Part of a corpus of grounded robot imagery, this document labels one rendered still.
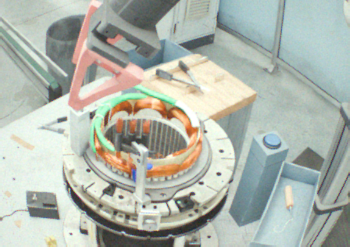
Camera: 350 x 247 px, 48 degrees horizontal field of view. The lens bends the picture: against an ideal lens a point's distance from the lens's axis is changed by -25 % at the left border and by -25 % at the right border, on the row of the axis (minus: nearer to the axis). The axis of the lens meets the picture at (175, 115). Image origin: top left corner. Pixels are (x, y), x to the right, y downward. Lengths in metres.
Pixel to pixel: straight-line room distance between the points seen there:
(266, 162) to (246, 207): 0.15
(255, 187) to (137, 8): 0.72
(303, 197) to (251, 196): 0.20
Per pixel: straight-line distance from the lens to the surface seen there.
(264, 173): 1.06
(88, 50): 0.41
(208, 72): 1.17
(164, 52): 1.32
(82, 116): 0.80
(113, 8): 0.44
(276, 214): 0.90
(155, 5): 0.43
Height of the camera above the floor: 1.66
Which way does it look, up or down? 36 degrees down
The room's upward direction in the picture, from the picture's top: 8 degrees clockwise
